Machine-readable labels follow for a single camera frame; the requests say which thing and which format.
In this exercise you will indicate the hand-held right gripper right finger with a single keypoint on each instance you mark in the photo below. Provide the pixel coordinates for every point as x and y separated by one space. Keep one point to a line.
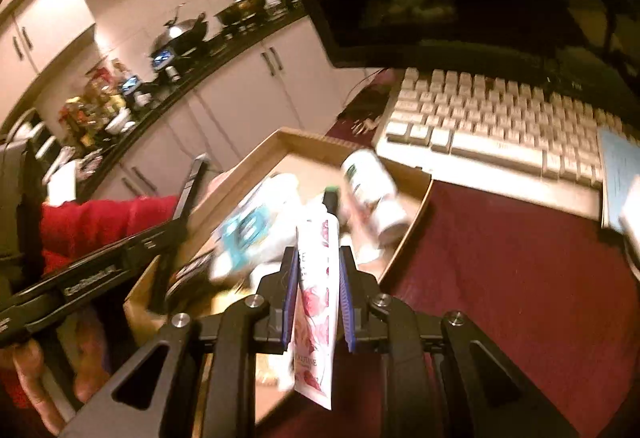
347 303

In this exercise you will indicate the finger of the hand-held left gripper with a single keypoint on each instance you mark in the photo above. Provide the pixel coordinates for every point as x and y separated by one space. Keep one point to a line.
191 188
162 278

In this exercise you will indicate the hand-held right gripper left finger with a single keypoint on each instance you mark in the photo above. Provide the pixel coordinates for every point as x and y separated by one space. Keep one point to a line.
290 303

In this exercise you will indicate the floral hand cream tube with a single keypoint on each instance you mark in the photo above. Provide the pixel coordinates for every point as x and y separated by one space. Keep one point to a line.
315 308

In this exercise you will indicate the cartoon tissue pack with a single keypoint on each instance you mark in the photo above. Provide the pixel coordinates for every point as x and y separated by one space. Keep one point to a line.
250 228

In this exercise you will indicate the black pen with green cap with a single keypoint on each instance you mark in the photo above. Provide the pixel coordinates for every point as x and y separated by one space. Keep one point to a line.
331 200

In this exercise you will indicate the white bottle with green label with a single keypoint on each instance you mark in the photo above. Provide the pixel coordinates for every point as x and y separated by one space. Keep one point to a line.
372 188

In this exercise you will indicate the cardboard box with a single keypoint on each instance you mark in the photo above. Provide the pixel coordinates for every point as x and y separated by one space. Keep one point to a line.
320 153

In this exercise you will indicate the person's left hand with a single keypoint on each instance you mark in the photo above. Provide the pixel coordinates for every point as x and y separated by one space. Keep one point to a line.
30 378

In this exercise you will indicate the white base cabinets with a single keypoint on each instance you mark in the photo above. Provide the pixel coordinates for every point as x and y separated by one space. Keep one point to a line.
240 93

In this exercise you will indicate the black kitchen counter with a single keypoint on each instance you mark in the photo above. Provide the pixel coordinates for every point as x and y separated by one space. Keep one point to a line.
190 68

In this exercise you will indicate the small device with blue screen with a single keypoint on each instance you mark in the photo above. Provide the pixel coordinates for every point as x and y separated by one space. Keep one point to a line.
131 83
162 60

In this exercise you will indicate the row of condiment bottles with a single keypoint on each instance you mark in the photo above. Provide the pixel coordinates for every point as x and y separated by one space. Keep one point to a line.
100 103

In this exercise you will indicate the steel wok with lid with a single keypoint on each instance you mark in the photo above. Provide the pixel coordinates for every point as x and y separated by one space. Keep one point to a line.
180 30

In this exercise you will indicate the dark cooking pot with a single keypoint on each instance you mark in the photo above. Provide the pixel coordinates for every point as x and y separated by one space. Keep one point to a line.
240 8

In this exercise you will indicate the white keyboard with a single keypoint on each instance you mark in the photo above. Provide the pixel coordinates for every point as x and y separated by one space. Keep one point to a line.
490 128

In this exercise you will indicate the blue booklet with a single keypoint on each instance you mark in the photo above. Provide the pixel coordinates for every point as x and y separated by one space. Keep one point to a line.
620 168

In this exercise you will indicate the white wall cabinet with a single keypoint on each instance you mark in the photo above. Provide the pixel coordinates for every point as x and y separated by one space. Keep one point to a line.
45 28

